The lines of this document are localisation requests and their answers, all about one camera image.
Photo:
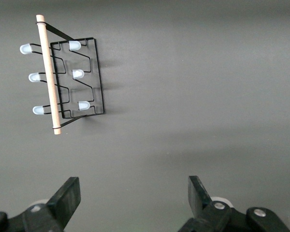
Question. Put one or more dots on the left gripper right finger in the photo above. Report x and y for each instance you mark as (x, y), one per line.
(203, 212)

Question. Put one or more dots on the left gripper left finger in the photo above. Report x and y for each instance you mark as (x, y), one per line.
(62, 205)

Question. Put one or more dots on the dark grey table mat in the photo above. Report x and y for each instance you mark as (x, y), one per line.
(183, 96)

